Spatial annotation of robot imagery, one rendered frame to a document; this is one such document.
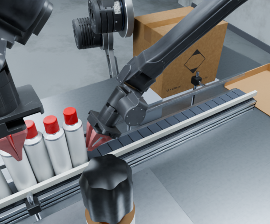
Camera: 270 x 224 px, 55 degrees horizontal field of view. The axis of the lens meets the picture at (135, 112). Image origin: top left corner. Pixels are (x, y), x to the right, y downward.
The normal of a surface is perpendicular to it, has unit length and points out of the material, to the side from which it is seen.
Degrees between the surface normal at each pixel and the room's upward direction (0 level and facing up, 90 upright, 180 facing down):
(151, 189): 0
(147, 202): 0
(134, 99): 49
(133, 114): 85
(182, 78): 90
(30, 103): 2
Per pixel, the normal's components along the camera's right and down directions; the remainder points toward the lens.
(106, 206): -0.35, 0.59
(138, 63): -0.69, -0.32
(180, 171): 0.00, -0.77
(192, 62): 0.49, 0.55
